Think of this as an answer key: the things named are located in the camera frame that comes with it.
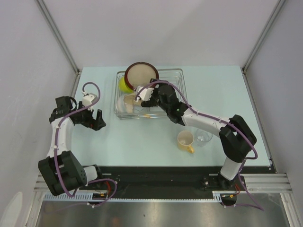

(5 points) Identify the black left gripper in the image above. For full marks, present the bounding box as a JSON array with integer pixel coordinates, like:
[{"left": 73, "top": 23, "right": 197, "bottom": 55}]
[{"left": 75, "top": 101, "right": 106, "bottom": 131}]

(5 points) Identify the white bowl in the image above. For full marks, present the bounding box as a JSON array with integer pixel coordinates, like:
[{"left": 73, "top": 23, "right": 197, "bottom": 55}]
[{"left": 116, "top": 95, "right": 127, "bottom": 113}]

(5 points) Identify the red rimmed beige plate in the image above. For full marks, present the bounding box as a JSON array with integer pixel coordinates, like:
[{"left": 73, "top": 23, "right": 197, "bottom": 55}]
[{"left": 124, "top": 62, "right": 159, "bottom": 91}]

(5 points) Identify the lime green bowl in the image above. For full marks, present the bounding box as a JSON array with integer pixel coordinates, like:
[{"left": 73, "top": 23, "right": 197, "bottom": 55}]
[{"left": 118, "top": 76, "right": 133, "bottom": 93}]

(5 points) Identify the yellow mug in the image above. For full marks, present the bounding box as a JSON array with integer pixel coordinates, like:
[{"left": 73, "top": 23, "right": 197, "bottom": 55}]
[{"left": 177, "top": 131, "right": 195, "bottom": 154}]

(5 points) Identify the beige bird pattern plate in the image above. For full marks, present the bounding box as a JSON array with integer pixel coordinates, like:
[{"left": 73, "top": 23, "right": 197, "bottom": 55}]
[{"left": 123, "top": 93, "right": 142, "bottom": 113}]

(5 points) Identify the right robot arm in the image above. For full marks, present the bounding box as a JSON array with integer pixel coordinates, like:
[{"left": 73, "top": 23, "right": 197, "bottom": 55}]
[{"left": 135, "top": 80, "right": 258, "bottom": 190}]

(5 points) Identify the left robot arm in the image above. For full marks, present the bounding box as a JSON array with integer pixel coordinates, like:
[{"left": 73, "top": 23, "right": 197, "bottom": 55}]
[{"left": 38, "top": 93, "right": 106, "bottom": 196}]

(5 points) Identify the clear glass cup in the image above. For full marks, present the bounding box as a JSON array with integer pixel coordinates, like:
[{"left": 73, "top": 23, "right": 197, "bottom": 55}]
[{"left": 195, "top": 129, "right": 213, "bottom": 147}]

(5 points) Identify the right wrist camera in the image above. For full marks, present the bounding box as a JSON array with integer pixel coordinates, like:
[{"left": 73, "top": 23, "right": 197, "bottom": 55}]
[{"left": 134, "top": 86, "right": 154, "bottom": 102}]

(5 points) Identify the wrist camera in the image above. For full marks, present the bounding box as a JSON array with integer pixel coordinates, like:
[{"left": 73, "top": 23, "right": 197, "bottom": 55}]
[
  {"left": 82, "top": 92, "right": 98, "bottom": 107},
  {"left": 134, "top": 86, "right": 154, "bottom": 102}
]

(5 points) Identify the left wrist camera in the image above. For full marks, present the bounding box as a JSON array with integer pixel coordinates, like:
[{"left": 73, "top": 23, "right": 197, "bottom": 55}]
[{"left": 82, "top": 92, "right": 98, "bottom": 107}]

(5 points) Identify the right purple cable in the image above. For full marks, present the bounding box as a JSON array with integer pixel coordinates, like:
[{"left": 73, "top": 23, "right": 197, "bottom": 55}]
[{"left": 134, "top": 79, "right": 265, "bottom": 211}]

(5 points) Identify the metal wire dish rack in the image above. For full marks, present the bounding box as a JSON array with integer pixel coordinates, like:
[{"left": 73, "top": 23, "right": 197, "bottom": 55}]
[{"left": 114, "top": 69, "right": 187, "bottom": 119}]

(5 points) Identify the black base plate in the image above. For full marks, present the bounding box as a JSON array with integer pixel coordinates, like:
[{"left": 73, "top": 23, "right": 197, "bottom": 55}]
[{"left": 97, "top": 166, "right": 274, "bottom": 200}]

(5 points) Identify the white slotted cable duct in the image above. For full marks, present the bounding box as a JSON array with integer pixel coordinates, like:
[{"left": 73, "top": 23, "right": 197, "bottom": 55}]
[{"left": 44, "top": 192, "right": 223, "bottom": 202}]

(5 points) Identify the aluminium frame rail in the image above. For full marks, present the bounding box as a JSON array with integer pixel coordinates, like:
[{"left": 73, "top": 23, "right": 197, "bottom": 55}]
[{"left": 242, "top": 174, "right": 292, "bottom": 193}]

